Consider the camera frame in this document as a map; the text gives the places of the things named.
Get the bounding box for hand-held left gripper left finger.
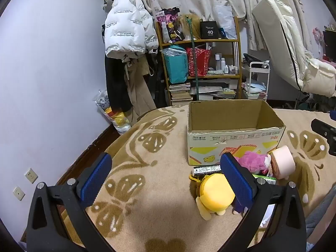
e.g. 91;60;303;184
26;152;116;252

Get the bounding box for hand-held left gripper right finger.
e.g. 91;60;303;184
210;152;307;252

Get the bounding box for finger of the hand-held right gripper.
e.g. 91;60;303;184
311;119;336;156

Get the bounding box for yellow plush toy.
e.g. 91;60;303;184
189;174;236;220

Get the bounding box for pink plush toy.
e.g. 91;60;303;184
234;150;272;176

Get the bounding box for purple plush toy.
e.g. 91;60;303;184
231;202;248;215

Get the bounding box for printed cardboard box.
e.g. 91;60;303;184
187;100;286;166

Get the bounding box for black battery pack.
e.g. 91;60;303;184
192;164;222;178

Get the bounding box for pink cylindrical roll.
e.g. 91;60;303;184
270;146;296;179

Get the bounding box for beige butterfly blanket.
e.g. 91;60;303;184
56;104;336;252

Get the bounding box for plastic bag of toys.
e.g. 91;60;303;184
92;89;132;135

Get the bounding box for white trolley cart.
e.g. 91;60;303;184
241;61;271;101

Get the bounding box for black monitor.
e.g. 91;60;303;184
323;30;336;61

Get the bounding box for person's grey trouser leg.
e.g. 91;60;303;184
305;194;336;252

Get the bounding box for pink desk fan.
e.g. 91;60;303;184
312;27;325;58

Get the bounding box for cream recliner chair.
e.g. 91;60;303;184
251;0;336;98

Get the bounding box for black garment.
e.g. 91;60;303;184
104;55;133;112

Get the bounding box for beige trousers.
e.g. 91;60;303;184
123;56;158;124

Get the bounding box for stack of books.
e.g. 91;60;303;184
168;82;237;103

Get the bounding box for wooden shelf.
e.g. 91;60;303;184
155;16;242;103

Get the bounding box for group of cosmetic bottles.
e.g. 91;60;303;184
215;54;239;75

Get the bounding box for red gift bag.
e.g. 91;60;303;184
186;47;212;77

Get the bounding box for teal shopping bag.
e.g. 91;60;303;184
161;45;189;84

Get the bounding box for green pole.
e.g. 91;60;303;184
185;16;200;102

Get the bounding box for clear plastic bag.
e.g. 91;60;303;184
213;5;238;39

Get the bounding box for black box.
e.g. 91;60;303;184
200;20;219;40

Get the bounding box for white puffer jacket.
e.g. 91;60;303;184
104;0;158;58

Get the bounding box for blonde wig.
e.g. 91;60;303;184
178;14;201;41

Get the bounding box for patterned cartoon bag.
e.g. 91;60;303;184
156;8;182;44

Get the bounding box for wall socket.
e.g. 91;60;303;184
24;168;39;184
13;186;26;201

